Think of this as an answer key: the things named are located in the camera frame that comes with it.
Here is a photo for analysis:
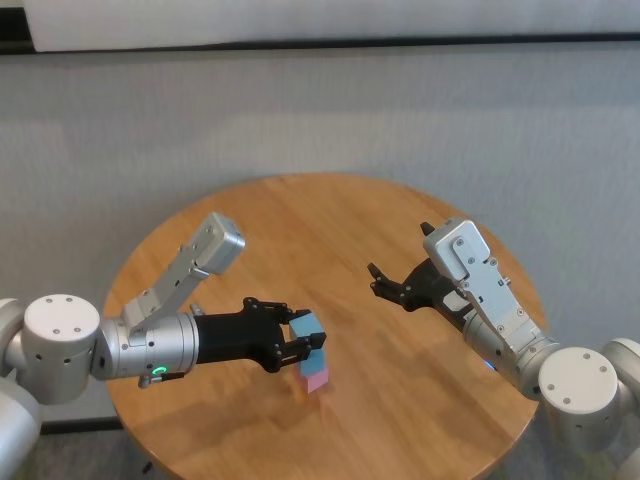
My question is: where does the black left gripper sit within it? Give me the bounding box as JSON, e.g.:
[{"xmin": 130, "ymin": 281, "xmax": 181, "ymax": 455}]
[{"xmin": 192, "ymin": 297, "xmax": 326, "ymax": 375}]

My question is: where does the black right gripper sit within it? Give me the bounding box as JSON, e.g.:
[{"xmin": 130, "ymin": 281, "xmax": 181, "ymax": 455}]
[{"xmin": 367, "ymin": 222, "xmax": 472, "ymax": 331}]

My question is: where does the blue cube block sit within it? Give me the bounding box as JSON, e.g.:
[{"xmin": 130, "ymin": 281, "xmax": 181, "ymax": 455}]
[
  {"xmin": 298, "ymin": 349, "xmax": 329, "ymax": 378},
  {"xmin": 288, "ymin": 313, "xmax": 324, "ymax": 341}
]

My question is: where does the black table base leg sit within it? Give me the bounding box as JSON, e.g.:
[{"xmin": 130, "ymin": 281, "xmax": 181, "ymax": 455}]
[{"xmin": 40, "ymin": 418, "xmax": 124, "ymax": 435}]

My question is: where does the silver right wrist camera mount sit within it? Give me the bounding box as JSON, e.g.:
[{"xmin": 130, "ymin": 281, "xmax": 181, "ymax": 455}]
[{"xmin": 422, "ymin": 218, "xmax": 561, "ymax": 359}]

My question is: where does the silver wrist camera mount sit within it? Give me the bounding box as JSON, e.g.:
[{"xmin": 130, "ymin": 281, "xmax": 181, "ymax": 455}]
[
  {"xmin": 122, "ymin": 211, "xmax": 246, "ymax": 331},
  {"xmin": 422, "ymin": 218, "xmax": 561, "ymax": 359}
]

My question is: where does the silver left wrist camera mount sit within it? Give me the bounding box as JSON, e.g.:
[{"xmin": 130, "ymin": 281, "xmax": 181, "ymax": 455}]
[{"xmin": 122, "ymin": 211, "xmax": 246, "ymax": 331}]

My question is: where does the left arm connector cable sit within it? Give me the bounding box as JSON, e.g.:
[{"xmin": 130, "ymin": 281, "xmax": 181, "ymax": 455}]
[{"xmin": 138, "ymin": 370, "xmax": 184, "ymax": 389}]

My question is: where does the black wall trim strip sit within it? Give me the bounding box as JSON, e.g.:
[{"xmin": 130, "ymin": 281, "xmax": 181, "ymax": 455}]
[{"xmin": 0, "ymin": 32, "xmax": 640, "ymax": 57}]

